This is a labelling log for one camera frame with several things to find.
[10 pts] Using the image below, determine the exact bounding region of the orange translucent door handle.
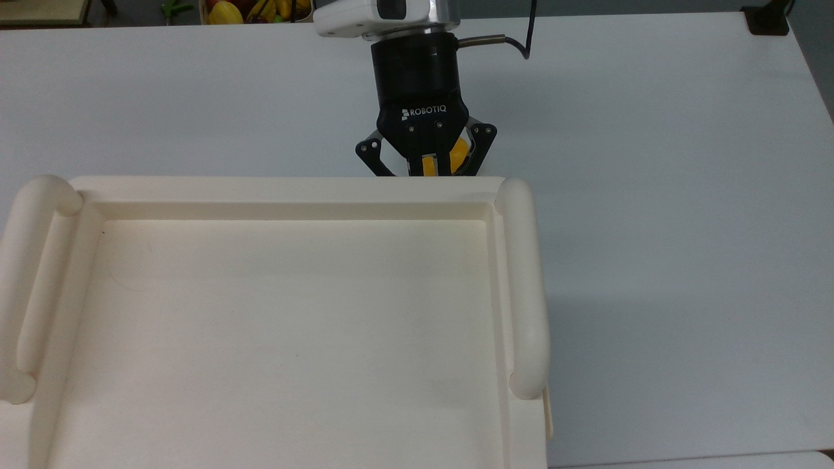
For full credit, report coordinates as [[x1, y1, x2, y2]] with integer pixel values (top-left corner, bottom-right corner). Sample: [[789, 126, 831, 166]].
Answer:
[[422, 137, 469, 177]]

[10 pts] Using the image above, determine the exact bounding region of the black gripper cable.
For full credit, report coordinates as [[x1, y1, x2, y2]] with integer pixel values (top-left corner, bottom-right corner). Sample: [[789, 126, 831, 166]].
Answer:
[[456, 0, 539, 61]]

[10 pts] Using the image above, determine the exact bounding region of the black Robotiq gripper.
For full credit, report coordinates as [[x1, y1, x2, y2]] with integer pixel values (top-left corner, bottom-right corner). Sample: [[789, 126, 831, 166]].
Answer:
[[354, 33, 498, 177]]

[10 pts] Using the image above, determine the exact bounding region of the black table clamp block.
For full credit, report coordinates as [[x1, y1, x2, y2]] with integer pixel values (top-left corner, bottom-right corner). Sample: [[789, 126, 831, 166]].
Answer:
[[741, 0, 794, 36]]

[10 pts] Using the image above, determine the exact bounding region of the wooden board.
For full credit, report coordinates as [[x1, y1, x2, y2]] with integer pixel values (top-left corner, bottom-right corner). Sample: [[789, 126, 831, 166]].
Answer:
[[0, 0, 93, 27]]

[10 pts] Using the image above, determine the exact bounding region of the yellow toy fruit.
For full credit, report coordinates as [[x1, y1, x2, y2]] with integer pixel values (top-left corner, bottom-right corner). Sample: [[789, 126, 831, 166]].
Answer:
[[208, 1, 244, 25]]

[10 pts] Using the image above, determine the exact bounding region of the cream cabinet carry handle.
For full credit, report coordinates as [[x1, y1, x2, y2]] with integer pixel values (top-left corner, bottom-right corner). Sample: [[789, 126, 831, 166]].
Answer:
[[0, 174, 85, 405], [493, 177, 552, 401]]

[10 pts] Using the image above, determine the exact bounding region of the fruit basket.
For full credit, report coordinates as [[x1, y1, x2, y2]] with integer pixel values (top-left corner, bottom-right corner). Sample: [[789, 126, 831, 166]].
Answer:
[[199, 0, 315, 26]]

